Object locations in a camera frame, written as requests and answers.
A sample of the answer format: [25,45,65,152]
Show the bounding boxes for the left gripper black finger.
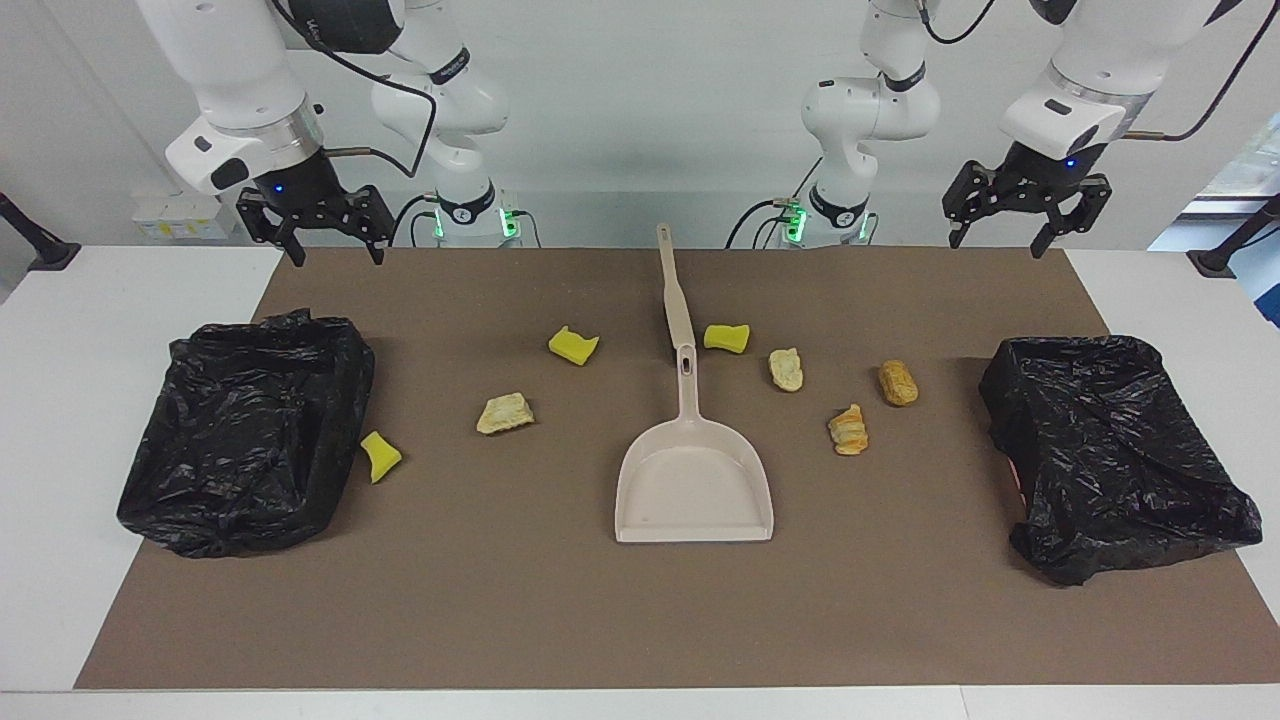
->
[942,162,1006,249]
[1030,178,1113,259]

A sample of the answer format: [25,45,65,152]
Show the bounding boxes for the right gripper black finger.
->
[340,185,394,266]
[237,192,306,268]

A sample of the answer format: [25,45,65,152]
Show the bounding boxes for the brown bread roll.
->
[878,360,920,408]

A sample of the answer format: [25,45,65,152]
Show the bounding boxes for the pale torn bread chunk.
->
[476,392,536,436]

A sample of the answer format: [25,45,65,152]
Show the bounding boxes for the beige hand brush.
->
[655,222,698,361]

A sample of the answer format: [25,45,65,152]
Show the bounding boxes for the beige plastic dustpan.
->
[614,343,776,544]

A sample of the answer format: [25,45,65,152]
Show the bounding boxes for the black trash bag bin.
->
[116,310,377,559]
[978,334,1264,587]

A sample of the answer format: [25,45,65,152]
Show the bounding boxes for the black stand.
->
[0,192,82,272]
[1187,195,1280,279]

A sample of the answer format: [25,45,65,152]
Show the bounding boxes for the brown table mat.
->
[75,247,1280,691]

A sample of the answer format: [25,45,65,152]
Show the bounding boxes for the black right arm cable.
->
[268,0,441,181]

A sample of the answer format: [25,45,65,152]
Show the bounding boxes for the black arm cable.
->
[268,0,441,181]
[915,0,1280,143]

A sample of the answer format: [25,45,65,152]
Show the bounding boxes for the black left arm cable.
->
[915,0,1280,143]

